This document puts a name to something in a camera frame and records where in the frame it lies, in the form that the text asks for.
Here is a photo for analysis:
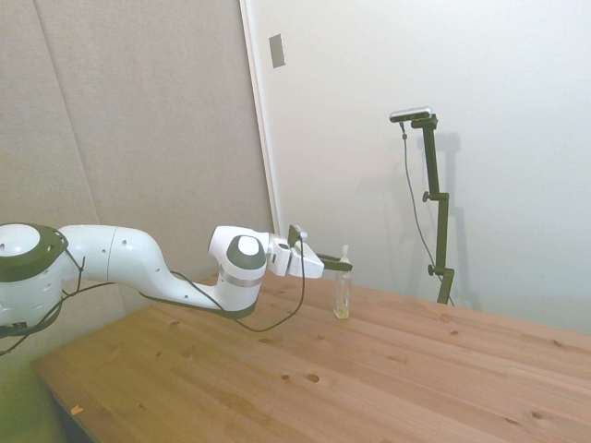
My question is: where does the grey stereo camera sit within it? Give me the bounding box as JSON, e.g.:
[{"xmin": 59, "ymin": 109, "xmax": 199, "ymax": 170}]
[{"xmin": 388, "ymin": 105, "xmax": 436, "ymax": 125}]

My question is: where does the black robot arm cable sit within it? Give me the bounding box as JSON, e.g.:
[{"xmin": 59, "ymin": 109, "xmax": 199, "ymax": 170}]
[{"xmin": 0, "ymin": 229, "xmax": 309, "ymax": 357}]

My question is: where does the clear sanitizer pump bottle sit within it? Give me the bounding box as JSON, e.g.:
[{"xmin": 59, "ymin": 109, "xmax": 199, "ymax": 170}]
[{"xmin": 332, "ymin": 244, "xmax": 355, "ymax": 321}]

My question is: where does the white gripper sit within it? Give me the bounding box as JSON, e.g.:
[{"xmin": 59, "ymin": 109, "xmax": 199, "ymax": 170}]
[{"xmin": 286, "ymin": 242, "xmax": 356, "ymax": 281}]

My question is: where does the grey wall plate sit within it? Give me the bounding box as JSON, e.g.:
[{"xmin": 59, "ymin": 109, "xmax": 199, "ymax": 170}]
[{"xmin": 268, "ymin": 32, "xmax": 288, "ymax": 70}]

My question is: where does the black camera stand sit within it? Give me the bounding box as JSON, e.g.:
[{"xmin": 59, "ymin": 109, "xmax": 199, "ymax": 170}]
[{"xmin": 409, "ymin": 114, "xmax": 457, "ymax": 306}]

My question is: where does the white vertical wall trim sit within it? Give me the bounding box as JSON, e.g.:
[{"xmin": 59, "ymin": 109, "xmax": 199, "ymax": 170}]
[{"xmin": 238, "ymin": 0, "xmax": 283, "ymax": 234}]

